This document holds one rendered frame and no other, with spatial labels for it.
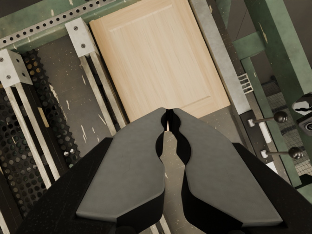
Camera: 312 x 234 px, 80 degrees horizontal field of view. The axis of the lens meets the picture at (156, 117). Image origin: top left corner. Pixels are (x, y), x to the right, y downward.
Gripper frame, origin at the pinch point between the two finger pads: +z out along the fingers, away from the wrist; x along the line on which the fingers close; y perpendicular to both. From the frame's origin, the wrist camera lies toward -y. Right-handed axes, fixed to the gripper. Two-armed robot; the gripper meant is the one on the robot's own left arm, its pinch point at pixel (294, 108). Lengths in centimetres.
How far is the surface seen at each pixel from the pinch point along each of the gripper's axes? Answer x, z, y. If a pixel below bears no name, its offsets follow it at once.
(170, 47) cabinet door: 43.6, 10.5, -12.4
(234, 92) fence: 15.4, 8.1, -7.4
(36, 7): 86, 7, -39
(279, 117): 2.7, -3.3, -6.9
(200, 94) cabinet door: 23.1, 10.5, -16.1
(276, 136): -11.5, 17.1, -3.4
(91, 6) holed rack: 72, 6, -25
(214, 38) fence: 34.5, 8.1, 0.6
